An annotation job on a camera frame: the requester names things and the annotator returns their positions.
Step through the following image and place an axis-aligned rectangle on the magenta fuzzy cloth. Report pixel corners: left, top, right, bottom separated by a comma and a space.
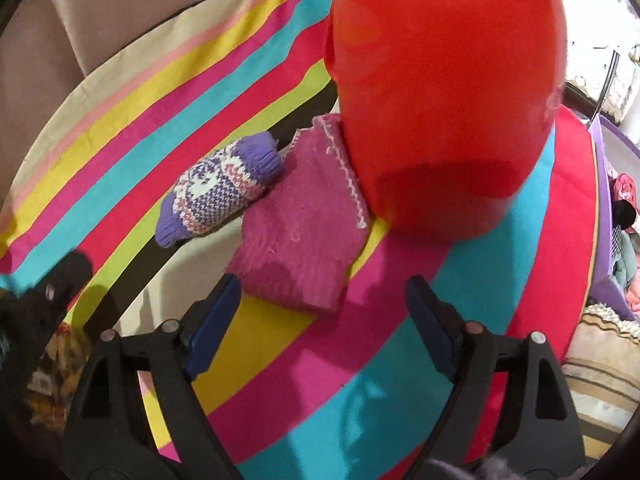
227, 114, 370, 312

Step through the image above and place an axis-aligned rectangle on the purple knitted mitten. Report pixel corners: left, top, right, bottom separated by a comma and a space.
154, 131, 283, 248

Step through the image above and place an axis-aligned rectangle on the light blue towel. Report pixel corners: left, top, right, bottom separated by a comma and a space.
612, 237, 638, 292

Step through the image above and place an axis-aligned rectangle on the pink plush cloth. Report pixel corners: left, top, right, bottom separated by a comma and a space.
612, 172, 639, 234

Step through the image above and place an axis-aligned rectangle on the glass jar gold lid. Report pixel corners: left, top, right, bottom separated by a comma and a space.
26, 322, 92, 437

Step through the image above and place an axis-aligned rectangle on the striped colourful table cloth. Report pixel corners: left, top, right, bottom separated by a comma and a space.
1, 0, 598, 479

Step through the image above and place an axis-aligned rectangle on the purple white storage box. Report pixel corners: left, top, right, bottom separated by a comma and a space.
589, 117, 639, 320

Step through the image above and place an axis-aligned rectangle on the red thermos flask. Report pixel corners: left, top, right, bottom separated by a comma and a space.
326, 0, 566, 243

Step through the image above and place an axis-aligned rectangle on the beige curtain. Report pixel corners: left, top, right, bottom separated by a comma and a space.
0, 0, 321, 201

